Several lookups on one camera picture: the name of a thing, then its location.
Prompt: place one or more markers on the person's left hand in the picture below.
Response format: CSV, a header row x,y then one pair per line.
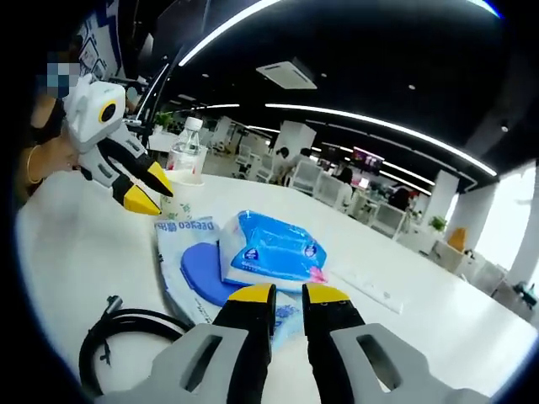
x,y
59,157

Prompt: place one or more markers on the red wall screen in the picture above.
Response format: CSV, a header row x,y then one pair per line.
x,y
368,157

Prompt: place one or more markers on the green potted plant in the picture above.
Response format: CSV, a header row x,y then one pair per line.
x,y
438,223
162,120

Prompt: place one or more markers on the long curved ceiling light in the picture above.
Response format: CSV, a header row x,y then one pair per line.
x,y
219,37

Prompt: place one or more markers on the blue white wall notice board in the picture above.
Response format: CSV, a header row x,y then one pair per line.
x,y
94,50

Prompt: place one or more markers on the curved ceiling light strip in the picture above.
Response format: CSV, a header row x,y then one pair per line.
x,y
295,107

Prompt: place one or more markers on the clear plastic water bottle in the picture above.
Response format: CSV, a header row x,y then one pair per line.
x,y
187,147

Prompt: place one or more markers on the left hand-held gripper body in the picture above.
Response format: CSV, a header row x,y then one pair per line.
x,y
88,122

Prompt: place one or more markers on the orange bag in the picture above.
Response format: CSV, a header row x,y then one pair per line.
x,y
459,240

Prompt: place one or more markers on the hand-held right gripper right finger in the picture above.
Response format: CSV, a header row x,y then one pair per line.
x,y
332,324

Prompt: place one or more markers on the teal desk object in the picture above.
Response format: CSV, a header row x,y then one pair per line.
x,y
526,291

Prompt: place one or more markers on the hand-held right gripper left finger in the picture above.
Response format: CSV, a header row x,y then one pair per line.
x,y
248,324

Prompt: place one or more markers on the blue tissue pack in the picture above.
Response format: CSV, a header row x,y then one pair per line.
x,y
273,248

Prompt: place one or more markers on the blue white packet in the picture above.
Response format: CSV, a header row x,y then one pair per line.
x,y
202,273

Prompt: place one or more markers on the white pillar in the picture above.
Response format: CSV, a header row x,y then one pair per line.
x,y
446,193
297,134

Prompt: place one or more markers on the white ceiling air conditioner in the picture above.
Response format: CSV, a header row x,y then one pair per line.
x,y
286,76

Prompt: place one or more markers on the white paper cup green print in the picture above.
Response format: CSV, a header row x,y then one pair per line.
x,y
181,206

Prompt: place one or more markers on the person's torso black top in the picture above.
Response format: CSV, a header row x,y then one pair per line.
x,y
46,126

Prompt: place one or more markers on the short ceiling light strip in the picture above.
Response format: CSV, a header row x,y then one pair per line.
x,y
215,106

